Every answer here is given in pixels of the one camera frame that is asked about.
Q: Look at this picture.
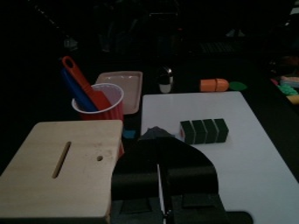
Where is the white cutting board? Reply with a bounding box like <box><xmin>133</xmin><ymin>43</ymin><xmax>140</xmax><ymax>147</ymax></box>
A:
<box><xmin>140</xmin><ymin>90</ymin><xmax>299</xmax><ymax>224</ymax></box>

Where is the light wooden block with slot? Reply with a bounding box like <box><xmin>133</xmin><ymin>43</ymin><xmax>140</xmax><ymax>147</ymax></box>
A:
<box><xmin>0</xmin><ymin>119</ymin><xmax>125</xmax><ymax>224</ymax></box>

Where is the green sushi roll piece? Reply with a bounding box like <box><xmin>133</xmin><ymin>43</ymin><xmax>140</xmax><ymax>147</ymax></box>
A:
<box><xmin>191</xmin><ymin>119</ymin><xmax>208</xmax><ymax>144</ymax></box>
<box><xmin>201</xmin><ymin>118</ymin><xmax>220</xmax><ymax>144</ymax></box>
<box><xmin>212</xmin><ymin>117</ymin><xmax>229</xmax><ymax>144</ymax></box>
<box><xmin>179</xmin><ymin>120</ymin><xmax>197</xmax><ymax>145</ymax></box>

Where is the red plastic cup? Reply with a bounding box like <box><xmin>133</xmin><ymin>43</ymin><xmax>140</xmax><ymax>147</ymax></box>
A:
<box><xmin>71</xmin><ymin>82</ymin><xmax>127</xmax><ymax>157</ymax></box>

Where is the orange toy spatula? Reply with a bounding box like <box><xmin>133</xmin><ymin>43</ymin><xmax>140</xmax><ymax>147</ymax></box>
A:
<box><xmin>60</xmin><ymin>55</ymin><xmax>112</xmax><ymax>112</ymax></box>

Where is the orange toy carrot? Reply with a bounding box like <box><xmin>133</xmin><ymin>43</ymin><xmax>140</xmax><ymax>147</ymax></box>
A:
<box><xmin>200</xmin><ymin>77</ymin><xmax>229</xmax><ymax>93</ymax></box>

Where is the yellow toy food piece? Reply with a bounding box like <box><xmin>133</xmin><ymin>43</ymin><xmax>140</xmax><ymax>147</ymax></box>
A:
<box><xmin>286</xmin><ymin>94</ymin><xmax>299</xmax><ymax>106</ymax></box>

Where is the small teal toy piece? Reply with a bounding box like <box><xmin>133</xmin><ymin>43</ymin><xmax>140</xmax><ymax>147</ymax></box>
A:
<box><xmin>121</xmin><ymin>129</ymin><xmax>137</xmax><ymax>140</ymax></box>

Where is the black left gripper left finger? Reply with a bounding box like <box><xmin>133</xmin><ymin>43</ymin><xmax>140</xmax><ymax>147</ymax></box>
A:
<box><xmin>109</xmin><ymin>136</ymin><xmax>164</xmax><ymax>224</ymax></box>

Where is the blue toy utensil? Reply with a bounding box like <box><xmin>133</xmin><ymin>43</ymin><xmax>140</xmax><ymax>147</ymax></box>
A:
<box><xmin>60</xmin><ymin>67</ymin><xmax>99</xmax><ymax>113</ymax></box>

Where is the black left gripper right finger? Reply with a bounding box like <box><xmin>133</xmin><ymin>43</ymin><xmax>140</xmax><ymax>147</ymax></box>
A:
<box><xmin>156</xmin><ymin>136</ymin><xmax>229</xmax><ymax>224</ymax></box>

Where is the green knobbly toy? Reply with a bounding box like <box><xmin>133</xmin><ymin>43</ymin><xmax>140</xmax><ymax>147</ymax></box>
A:
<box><xmin>276</xmin><ymin>84</ymin><xmax>299</xmax><ymax>97</ymax></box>

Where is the pink rectangular plate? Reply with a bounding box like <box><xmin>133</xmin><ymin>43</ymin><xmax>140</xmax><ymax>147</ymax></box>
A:
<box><xmin>95</xmin><ymin>70</ymin><xmax>145</xmax><ymax>116</ymax></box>

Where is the pink toy food piece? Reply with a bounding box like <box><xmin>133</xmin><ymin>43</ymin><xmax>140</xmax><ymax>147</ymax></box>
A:
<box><xmin>279</xmin><ymin>75</ymin><xmax>299</xmax><ymax>88</ymax></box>

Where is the flat green toy disc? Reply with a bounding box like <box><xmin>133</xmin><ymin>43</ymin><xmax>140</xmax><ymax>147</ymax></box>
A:
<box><xmin>228</xmin><ymin>80</ymin><xmax>248</xmax><ymax>92</ymax></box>

